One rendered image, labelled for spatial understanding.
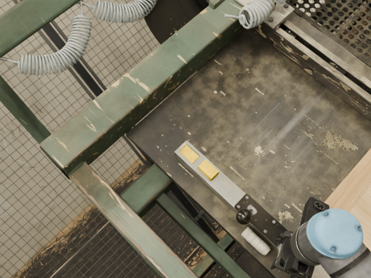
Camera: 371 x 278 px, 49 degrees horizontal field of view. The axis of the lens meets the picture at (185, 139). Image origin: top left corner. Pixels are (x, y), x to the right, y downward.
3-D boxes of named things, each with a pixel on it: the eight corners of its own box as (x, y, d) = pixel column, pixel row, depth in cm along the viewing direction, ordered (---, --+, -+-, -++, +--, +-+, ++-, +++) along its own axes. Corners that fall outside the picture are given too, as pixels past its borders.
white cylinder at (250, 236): (239, 235, 108) (263, 257, 106) (241, 233, 105) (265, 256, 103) (247, 227, 108) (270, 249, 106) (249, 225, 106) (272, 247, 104)
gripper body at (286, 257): (268, 268, 85) (281, 262, 74) (281, 231, 88) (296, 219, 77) (303, 284, 84) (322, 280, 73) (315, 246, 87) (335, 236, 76)
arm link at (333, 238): (342, 272, 59) (303, 223, 62) (318, 277, 69) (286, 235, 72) (381, 241, 61) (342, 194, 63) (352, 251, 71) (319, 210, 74)
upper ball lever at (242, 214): (253, 219, 106) (243, 229, 94) (242, 209, 107) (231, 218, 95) (263, 209, 105) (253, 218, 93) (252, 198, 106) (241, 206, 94)
